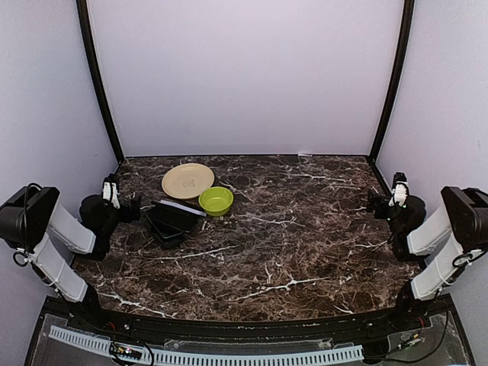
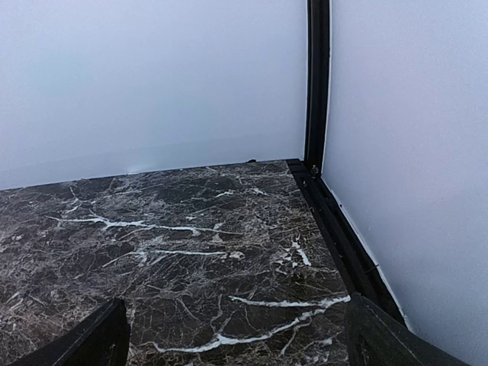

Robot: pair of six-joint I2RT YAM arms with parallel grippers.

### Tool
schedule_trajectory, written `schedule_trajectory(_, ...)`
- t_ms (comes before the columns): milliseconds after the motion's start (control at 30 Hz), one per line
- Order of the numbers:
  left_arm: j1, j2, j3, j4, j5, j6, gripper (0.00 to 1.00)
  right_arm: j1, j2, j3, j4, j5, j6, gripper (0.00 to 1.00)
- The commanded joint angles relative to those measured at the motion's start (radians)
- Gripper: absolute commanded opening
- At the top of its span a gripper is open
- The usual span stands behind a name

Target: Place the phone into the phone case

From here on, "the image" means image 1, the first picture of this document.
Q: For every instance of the black front rail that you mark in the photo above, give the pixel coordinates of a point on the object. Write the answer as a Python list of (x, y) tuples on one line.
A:
[(152, 329)]

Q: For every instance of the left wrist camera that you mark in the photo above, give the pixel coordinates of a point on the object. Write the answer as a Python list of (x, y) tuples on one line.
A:
[(110, 191)]

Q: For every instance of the beige round plate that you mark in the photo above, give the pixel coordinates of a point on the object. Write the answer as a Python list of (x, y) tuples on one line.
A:
[(187, 181)]

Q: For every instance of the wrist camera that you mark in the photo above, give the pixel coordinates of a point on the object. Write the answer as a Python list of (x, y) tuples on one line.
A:
[(110, 191), (400, 190)]

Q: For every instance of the white slotted cable duct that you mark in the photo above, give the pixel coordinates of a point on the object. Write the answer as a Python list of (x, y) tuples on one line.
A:
[(141, 355)]

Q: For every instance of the left black frame post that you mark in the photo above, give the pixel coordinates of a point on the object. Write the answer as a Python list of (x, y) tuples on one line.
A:
[(96, 79)]

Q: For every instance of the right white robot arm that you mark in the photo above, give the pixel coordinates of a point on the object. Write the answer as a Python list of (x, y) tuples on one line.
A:
[(452, 237)]

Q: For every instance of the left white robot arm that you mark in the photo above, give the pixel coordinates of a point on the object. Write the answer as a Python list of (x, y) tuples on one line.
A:
[(34, 217)]

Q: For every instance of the black frame post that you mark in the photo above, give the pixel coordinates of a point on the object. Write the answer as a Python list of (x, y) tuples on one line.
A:
[(96, 79), (397, 69)]

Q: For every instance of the black phone case bottom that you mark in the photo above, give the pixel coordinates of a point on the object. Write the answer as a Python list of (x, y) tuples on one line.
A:
[(171, 241)]

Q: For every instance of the right black frame post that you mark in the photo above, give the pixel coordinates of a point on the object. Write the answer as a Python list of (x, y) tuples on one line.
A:
[(397, 69)]

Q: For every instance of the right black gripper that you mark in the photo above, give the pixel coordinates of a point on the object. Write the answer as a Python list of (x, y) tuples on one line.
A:
[(373, 203)]

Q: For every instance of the green plastic bowl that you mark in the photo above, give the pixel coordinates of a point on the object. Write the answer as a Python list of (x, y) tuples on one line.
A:
[(216, 201)]

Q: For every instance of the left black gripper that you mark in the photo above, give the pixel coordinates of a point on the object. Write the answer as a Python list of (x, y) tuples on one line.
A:
[(128, 217)]

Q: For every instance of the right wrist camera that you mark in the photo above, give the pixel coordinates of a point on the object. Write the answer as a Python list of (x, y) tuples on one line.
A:
[(400, 190)]

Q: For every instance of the dark phone with teal edge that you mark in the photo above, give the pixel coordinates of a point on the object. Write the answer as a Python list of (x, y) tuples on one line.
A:
[(160, 226)]

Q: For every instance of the lavender phone case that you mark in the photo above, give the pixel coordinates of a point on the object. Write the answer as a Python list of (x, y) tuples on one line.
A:
[(183, 207)]

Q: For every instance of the black phone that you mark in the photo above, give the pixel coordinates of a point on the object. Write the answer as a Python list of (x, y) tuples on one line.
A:
[(172, 216)]

